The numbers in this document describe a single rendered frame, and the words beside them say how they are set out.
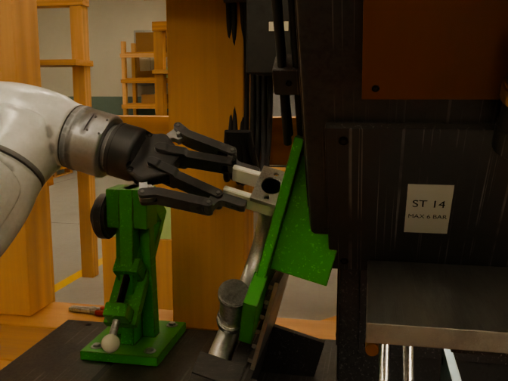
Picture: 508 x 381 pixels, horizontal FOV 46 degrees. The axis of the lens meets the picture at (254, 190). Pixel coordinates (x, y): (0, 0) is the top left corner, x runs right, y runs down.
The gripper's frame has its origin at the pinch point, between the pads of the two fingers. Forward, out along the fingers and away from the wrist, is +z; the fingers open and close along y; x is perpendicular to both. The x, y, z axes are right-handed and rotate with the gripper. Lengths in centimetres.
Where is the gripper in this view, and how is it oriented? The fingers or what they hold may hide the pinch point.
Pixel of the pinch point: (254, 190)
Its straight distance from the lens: 80.0
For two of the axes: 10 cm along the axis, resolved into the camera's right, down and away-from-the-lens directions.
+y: 3.2, -7.8, 5.4
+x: -0.4, 5.6, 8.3
